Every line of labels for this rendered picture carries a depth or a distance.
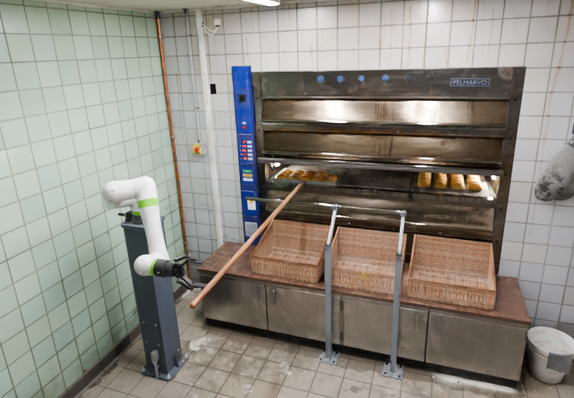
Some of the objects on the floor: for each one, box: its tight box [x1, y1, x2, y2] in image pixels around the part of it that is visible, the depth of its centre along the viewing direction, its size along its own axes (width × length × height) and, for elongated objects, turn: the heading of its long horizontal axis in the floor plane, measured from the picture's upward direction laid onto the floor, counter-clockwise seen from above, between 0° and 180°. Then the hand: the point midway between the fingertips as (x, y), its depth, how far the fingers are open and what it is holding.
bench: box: [196, 242, 531, 389], centre depth 332 cm, size 56×242×58 cm, turn 77°
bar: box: [245, 196, 407, 380], centre depth 309 cm, size 31×127×118 cm, turn 77°
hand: (202, 274), depth 208 cm, fingers open, 13 cm apart
